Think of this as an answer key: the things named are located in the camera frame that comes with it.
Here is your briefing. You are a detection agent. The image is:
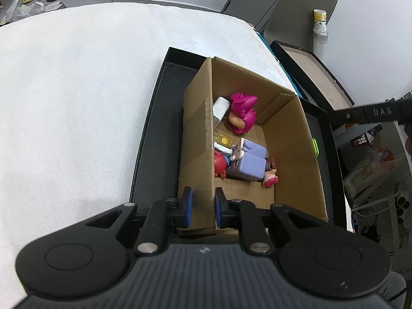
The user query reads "white power adapter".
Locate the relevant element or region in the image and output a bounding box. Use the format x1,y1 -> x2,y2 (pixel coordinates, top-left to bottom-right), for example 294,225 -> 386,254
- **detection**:
212,96 -> 230,128

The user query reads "lavender toy cube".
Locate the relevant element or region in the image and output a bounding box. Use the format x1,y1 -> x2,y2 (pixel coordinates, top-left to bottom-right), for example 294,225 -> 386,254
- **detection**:
227,138 -> 267,181

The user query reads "blue red crab figurine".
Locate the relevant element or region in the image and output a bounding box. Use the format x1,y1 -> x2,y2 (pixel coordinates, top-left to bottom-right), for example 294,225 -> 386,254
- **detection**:
214,150 -> 233,179

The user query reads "black framed board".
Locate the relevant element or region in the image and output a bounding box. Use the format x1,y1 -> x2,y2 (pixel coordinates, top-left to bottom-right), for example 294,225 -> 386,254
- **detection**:
270,40 -> 354,112

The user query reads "black tray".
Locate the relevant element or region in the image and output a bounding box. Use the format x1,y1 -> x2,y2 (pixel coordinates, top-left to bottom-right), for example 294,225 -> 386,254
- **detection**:
130,47 -> 350,227

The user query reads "brown-haired boy figurine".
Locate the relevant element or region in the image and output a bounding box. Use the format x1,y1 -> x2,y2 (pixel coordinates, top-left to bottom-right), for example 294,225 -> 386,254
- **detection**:
263,157 -> 279,188

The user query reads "yellow white bottle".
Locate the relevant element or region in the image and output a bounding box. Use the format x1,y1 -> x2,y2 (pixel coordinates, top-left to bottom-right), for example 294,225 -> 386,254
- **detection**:
313,9 -> 328,36

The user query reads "person's right hand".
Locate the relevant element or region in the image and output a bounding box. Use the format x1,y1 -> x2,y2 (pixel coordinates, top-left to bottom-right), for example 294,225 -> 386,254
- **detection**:
405,135 -> 412,157

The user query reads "brown cardboard box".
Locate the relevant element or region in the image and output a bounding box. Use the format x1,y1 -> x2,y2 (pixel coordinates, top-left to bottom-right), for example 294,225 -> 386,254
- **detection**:
179,57 -> 328,234

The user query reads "pink dinosaur costume figurine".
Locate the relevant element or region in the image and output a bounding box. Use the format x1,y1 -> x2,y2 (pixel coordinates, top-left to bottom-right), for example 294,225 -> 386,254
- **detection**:
228,93 -> 258,135

